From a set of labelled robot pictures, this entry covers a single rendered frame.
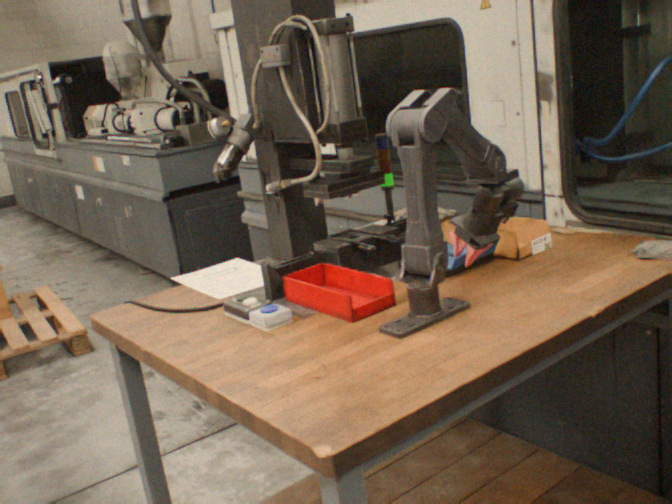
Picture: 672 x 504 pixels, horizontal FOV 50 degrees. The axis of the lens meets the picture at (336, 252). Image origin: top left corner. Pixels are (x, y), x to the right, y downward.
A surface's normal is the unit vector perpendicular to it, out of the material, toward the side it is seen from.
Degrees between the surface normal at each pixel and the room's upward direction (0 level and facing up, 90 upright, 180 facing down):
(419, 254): 88
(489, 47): 90
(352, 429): 0
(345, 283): 90
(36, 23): 90
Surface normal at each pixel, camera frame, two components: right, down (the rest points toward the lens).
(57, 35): 0.56, 0.14
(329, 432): -0.14, -0.95
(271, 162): -0.78, 0.27
